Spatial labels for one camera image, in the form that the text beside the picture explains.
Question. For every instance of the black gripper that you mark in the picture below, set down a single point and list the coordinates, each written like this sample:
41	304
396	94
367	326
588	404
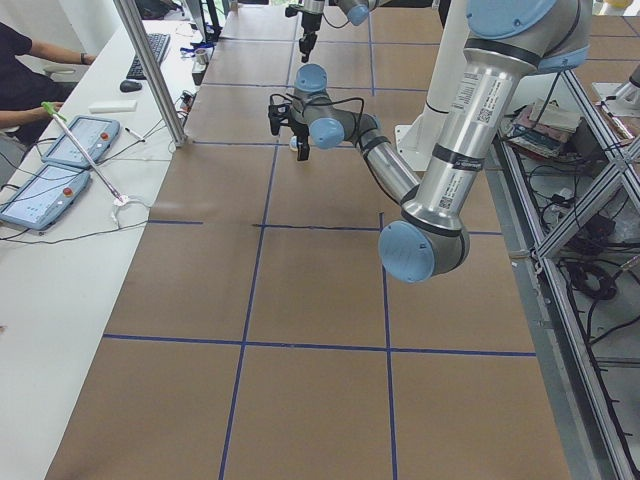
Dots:
300	133
306	26

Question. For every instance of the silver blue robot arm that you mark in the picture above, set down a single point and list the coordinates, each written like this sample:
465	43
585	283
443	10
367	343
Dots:
502	42
312	12

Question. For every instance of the black marker pen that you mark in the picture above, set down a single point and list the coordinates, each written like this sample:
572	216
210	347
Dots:
134	134

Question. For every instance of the black computer mouse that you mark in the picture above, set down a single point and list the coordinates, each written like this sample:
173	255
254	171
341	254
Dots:
130	86

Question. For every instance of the white foam block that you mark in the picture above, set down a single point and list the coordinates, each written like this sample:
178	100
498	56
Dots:
113	106

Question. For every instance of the upper blue teach pendant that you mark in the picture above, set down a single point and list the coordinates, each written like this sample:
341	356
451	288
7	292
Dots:
95	134

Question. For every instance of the blue teach pendant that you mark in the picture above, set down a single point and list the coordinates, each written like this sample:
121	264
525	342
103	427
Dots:
45	197
95	134

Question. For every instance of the stack of books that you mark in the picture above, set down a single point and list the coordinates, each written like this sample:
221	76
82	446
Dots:
542	131

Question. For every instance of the lower blue teach pendant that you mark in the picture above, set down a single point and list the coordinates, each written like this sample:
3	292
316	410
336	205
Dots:
45	197

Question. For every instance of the seated person in black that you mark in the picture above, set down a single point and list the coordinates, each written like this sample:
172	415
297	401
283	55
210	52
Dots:
23	91

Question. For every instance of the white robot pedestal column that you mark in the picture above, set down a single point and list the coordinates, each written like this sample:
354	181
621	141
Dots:
415	142

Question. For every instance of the aluminium frame post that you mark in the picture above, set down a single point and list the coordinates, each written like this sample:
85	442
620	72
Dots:
133	24

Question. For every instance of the aluminium side frame rail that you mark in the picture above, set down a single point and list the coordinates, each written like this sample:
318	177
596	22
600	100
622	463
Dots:
572	224

